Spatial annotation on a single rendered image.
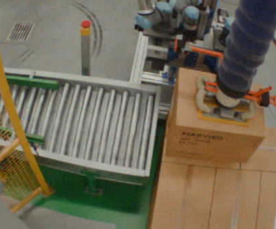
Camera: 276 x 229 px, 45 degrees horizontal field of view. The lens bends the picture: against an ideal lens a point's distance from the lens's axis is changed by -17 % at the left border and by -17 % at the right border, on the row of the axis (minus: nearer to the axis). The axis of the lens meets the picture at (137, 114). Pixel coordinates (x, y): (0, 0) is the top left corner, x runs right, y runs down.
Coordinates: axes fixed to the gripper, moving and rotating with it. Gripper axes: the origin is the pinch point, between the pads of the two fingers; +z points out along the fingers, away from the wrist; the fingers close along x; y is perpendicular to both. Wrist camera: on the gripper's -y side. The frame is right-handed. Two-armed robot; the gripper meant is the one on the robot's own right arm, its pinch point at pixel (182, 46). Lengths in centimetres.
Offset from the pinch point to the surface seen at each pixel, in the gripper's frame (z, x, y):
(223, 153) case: 42, -46, 37
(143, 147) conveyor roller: 66, -36, -14
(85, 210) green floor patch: 120, -75, -53
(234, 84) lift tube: -19.1, -36.3, 27.5
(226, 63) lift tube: -28.3, -30.7, 20.8
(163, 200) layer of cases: 66, -73, 4
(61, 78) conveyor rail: 60, 8, -81
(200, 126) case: 13.2, -44.9, 14.5
